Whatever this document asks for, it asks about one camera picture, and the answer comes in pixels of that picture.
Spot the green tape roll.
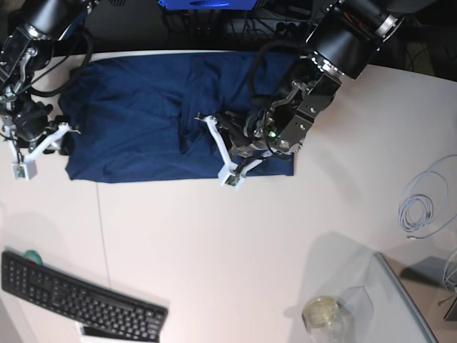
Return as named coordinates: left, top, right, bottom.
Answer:
left=22, top=250, right=43, bottom=266

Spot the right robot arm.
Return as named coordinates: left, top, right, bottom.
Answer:
left=1, top=1, right=99, bottom=181

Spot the clear glass jar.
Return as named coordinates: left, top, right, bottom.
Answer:
left=302, top=287, right=374, bottom=342

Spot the black computer keyboard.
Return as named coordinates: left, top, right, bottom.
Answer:
left=1, top=251, right=168, bottom=342

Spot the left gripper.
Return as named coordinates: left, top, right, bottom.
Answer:
left=196, top=110, right=271, bottom=188

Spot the coiled white cable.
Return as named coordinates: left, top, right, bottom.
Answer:
left=397, top=154, right=457, bottom=241

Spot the blue long-sleeve t-shirt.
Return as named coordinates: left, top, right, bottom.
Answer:
left=56, top=51, right=301, bottom=184

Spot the blue box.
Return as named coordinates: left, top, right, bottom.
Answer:
left=158, top=0, right=268, bottom=11

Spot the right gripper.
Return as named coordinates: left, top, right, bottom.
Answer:
left=1, top=100, right=81, bottom=181

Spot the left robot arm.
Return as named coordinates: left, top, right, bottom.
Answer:
left=196, top=1, right=404, bottom=189

